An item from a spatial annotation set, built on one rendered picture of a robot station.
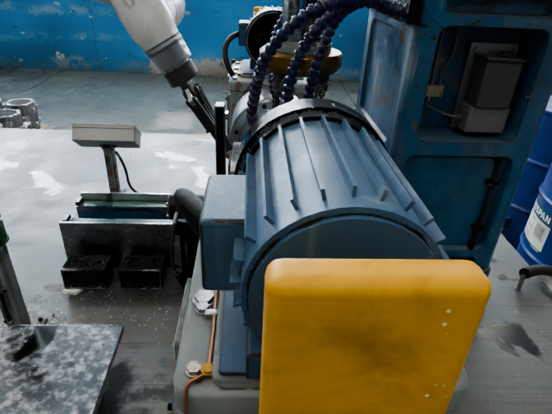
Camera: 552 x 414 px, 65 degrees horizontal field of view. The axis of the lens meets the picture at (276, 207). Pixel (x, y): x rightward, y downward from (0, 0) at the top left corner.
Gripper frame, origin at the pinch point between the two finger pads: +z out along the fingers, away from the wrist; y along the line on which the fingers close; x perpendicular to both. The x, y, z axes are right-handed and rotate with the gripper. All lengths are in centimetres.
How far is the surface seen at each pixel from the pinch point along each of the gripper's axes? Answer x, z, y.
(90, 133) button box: 33.8, -14.7, 12.1
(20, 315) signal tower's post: 45, 2, -37
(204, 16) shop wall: 64, -2, 544
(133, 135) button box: 23.8, -8.9, 12.0
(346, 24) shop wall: -106, 97, 539
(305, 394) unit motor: -17, -8, -86
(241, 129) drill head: -2.9, 4.7, 14.9
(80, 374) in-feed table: 26, 7, -56
